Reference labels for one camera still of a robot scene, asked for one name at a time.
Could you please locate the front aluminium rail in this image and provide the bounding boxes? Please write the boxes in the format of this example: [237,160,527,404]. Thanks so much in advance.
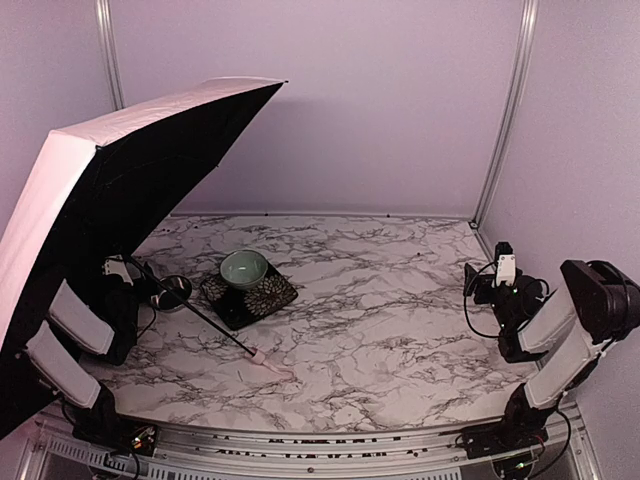
[13,403,603,479]

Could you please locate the pink and black umbrella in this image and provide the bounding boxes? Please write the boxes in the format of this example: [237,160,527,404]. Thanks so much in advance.
[1,77,281,435]

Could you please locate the left aluminium frame post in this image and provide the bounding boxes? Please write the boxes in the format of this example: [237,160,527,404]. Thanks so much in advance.
[95,0,125,110]

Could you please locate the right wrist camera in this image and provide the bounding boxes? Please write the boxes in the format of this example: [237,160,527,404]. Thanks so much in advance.
[494,242,516,287]

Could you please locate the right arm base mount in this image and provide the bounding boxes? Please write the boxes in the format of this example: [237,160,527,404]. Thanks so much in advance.
[456,418,548,459]

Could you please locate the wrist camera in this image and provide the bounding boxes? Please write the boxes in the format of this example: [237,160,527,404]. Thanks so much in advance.
[102,255,133,285]
[494,242,516,287]

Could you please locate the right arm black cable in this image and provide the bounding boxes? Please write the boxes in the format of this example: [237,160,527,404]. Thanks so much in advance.
[462,264,506,339]

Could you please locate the small steel bowl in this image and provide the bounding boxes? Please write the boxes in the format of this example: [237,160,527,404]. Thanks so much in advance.
[150,275,193,313]

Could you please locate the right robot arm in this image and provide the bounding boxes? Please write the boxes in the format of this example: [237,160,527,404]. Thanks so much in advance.
[463,255,639,431]

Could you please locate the right aluminium frame post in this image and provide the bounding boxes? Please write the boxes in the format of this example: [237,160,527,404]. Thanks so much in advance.
[471,0,540,230]

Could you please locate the aluminium frame post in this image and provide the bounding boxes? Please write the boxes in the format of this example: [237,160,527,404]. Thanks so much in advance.
[95,0,125,110]
[471,0,540,230]

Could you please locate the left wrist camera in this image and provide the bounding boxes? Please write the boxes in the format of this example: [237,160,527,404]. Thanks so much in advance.
[102,255,133,285]

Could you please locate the black floral square plate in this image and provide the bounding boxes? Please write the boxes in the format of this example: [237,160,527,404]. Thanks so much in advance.
[200,264,298,331]

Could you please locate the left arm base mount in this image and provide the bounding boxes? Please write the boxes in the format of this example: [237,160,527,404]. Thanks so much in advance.
[72,417,160,457]

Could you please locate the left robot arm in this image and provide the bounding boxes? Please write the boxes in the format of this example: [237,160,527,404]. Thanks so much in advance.
[26,255,145,416]

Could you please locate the green ceramic bowl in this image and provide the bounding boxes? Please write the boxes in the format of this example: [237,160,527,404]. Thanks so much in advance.
[219,250,269,290]

